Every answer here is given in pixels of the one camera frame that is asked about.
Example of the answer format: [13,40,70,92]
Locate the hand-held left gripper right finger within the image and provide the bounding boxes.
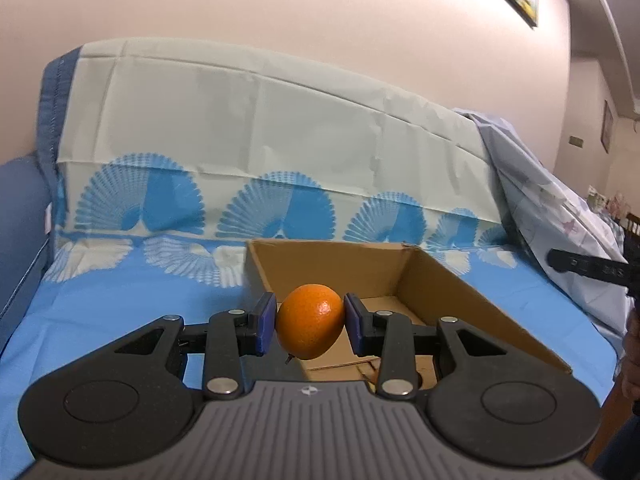
[343,294,517,402]

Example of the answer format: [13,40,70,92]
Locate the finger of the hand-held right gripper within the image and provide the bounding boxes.
[546,247,632,285]

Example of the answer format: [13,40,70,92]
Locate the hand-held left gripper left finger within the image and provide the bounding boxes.
[112,291,277,402]

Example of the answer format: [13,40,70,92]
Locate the orange kumquat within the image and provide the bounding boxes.
[276,283,346,365]

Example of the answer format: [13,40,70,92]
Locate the brown cardboard box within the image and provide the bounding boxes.
[245,240,573,391]

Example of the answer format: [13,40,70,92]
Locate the person's right hand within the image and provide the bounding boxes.
[620,305,640,416]

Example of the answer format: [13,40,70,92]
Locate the background clutter items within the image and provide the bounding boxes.
[587,185,640,236]

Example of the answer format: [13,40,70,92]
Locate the pale blue printed quilt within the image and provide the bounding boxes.
[452,107,633,336]

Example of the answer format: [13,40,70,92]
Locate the person's dark blue clothing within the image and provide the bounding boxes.
[590,410,640,480]

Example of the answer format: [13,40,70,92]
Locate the blue fan-print bedsheet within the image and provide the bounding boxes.
[0,37,626,411]

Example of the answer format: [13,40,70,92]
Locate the blue fabric sofa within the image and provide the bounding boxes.
[0,45,83,356]

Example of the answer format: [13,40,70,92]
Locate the small framed wall picture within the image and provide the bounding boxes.
[601,100,615,155]

